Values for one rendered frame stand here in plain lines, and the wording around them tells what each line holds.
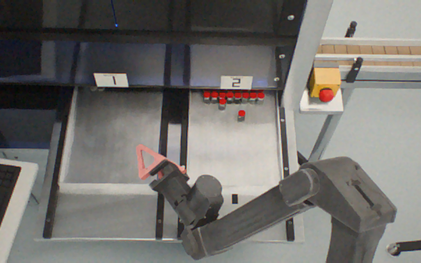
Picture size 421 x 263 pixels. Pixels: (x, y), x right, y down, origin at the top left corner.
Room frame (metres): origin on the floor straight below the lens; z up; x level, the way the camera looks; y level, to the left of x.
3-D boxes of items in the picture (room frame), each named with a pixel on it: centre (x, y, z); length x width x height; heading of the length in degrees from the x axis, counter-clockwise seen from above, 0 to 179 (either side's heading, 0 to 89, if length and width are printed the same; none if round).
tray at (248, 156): (0.74, -0.07, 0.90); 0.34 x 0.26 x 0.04; 2
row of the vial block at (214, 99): (0.85, -0.06, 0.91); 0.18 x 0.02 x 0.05; 92
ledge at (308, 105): (0.91, -0.33, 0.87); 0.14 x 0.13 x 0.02; 2
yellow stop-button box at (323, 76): (0.87, -0.31, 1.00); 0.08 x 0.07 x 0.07; 2
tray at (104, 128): (0.72, 0.27, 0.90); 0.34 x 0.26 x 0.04; 2
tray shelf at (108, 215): (0.66, 0.10, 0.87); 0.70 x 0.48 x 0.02; 92
